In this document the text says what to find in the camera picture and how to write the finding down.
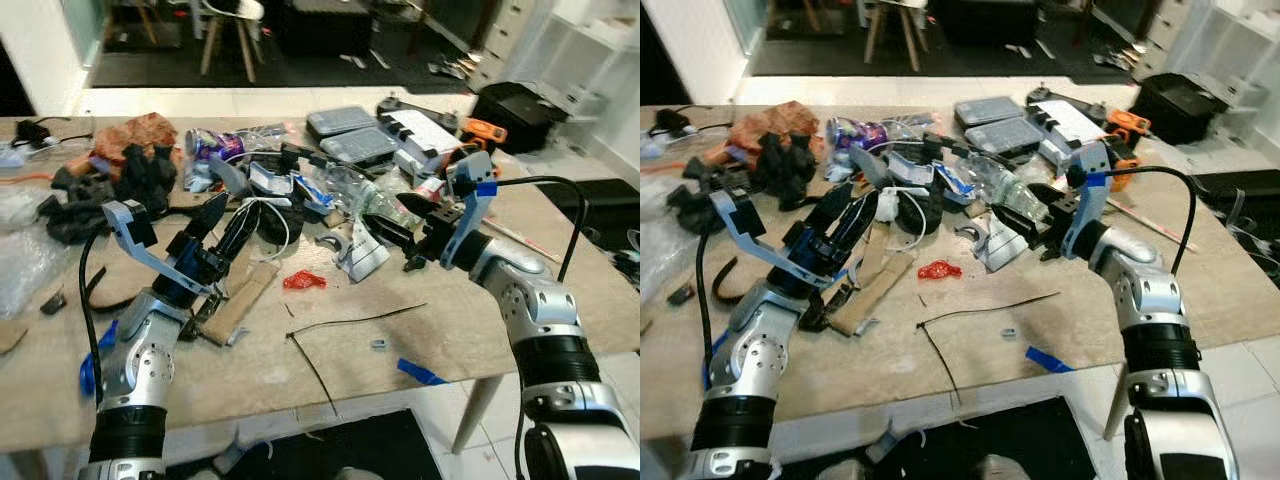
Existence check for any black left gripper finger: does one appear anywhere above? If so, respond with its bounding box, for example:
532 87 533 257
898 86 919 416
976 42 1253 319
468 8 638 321
836 192 887 261
214 201 264 270
187 193 231 253
806 183 857 245

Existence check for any black rubbish bin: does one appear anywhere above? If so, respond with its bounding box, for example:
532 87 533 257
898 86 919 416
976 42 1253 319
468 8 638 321
469 81 570 155
1129 72 1237 147

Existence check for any white torn packaging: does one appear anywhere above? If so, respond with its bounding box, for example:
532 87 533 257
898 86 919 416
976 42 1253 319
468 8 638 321
954 214 1047 273
314 214 392 284

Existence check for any crushed clear plastic bottle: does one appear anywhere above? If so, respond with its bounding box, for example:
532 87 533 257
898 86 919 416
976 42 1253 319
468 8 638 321
953 150 1051 227
320 164 427 231

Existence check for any brown cardboard strip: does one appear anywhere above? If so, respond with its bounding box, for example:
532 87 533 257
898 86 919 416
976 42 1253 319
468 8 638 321
198 257 282 347
828 248 917 338

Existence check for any blue white wrapper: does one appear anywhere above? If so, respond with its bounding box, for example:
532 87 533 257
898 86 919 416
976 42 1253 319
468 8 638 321
244 159 302 197
884 149 942 192

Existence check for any black glove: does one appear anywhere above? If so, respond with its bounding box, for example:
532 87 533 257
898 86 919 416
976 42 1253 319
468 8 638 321
113 144 180 213
750 130 833 197

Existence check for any large grey plastic case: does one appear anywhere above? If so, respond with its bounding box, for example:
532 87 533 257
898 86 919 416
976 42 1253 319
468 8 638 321
964 116 1047 157
319 127 402 169

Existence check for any white printed box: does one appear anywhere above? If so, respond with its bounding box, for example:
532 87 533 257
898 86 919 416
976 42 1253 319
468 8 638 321
380 108 463 163
1034 99 1113 153

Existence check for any purple snack wrapper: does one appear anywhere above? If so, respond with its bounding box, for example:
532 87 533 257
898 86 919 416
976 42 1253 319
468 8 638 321
824 114 893 153
184 127 248 167

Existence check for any long black zip tie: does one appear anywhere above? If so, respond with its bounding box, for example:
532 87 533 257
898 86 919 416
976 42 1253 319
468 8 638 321
918 292 1062 328
286 302 429 341

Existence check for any orange hand tool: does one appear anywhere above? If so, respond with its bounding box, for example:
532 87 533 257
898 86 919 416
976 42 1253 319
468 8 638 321
458 117 509 153
1104 107 1153 143

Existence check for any small grey plastic case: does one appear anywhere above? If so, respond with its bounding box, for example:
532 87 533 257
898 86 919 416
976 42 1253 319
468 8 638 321
952 94 1027 129
304 104 380 139

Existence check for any orange crumpled paper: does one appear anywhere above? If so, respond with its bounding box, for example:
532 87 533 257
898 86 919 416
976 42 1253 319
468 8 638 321
90 111 182 177
724 99 827 167

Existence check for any black cloth pile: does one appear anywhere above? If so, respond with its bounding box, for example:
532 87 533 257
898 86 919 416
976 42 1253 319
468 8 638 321
665 168 753 237
38 168 119 247

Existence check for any blue tape piece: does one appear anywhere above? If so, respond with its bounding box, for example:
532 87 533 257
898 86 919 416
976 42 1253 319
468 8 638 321
1024 345 1077 374
396 357 449 387

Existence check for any blue tape tag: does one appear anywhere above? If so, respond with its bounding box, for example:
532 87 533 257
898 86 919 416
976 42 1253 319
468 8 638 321
79 319 120 397

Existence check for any short black zip tie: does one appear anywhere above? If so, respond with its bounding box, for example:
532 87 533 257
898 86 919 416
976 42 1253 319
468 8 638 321
919 324 964 407
288 335 339 415

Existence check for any clear plastic bag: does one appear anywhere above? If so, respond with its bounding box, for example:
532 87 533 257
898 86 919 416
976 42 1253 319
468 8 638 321
640 178 691 261
0 185 73 323

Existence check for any white table leg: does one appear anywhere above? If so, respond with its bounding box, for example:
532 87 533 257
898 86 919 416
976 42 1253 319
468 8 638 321
1102 359 1132 442
451 371 507 457

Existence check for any black low cabinet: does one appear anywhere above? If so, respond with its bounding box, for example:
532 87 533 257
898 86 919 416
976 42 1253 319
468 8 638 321
274 0 377 57
939 0 1042 47

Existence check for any wooden legged stool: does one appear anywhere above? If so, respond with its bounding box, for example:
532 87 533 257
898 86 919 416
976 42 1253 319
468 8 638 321
861 0 932 74
197 0 267 84

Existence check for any black power adapter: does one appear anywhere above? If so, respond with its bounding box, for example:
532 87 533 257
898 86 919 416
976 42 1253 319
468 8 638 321
649 107 697 137
11 117 62 152

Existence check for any black floor mat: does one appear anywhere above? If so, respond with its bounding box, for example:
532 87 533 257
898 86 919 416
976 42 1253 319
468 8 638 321
789 396 1102 480
164 407 447 480

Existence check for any white shelf unit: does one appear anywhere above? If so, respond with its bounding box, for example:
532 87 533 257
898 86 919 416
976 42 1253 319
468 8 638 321
468 0 641 123
1140 0 1280 113

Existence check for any thin white cable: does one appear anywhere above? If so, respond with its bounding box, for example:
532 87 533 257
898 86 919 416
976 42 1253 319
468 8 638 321
239 194 292 262
879 184 927 252

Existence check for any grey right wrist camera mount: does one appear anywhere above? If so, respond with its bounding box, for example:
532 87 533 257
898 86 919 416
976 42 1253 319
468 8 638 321
1064 140 1113 256
444 150 499 267

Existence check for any curved black strap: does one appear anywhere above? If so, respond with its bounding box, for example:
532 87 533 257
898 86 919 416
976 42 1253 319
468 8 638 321
84 264 138 313
711 257 747 307

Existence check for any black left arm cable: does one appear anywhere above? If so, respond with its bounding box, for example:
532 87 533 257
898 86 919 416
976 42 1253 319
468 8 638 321
695 235 726 393
77 232 109 406

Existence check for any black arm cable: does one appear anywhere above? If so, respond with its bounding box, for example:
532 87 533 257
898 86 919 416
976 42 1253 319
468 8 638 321
695 235 726 393
1108 165 1199 279
492 176 589 283
77 232 109 406

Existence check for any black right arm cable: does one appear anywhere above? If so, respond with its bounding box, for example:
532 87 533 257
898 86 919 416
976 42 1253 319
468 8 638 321
492 176 589 283
1108 165 1199 279

